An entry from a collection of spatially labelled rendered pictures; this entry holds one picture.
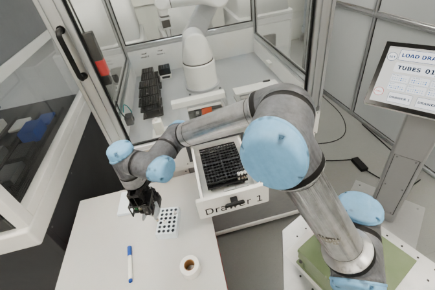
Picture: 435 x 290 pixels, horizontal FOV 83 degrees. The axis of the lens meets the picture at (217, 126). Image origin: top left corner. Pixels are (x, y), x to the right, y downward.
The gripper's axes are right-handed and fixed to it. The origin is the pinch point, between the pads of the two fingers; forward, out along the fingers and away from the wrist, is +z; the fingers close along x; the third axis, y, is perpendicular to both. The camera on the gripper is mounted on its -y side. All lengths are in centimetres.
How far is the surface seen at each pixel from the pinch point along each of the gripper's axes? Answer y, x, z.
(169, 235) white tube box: 2.1, 2.6, 13.2
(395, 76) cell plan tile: -50, 111, -16
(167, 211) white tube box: -7.9, 0.9, 12.2
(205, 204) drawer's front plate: -2.2, 19.1, 1.6
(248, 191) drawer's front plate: -5.5, 36.1, 0.6
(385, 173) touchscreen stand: -44, 120, 47
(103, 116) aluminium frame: -29.0, -19.1, -26.7
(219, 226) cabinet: -38, 15, 77
